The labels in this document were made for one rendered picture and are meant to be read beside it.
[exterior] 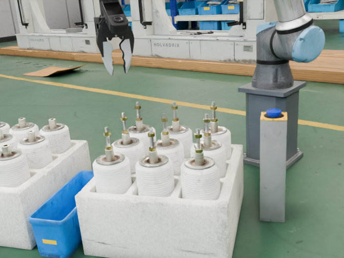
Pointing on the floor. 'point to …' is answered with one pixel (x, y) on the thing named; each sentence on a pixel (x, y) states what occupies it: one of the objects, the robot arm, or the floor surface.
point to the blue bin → (60, 219)
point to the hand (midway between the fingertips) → (119, 69)
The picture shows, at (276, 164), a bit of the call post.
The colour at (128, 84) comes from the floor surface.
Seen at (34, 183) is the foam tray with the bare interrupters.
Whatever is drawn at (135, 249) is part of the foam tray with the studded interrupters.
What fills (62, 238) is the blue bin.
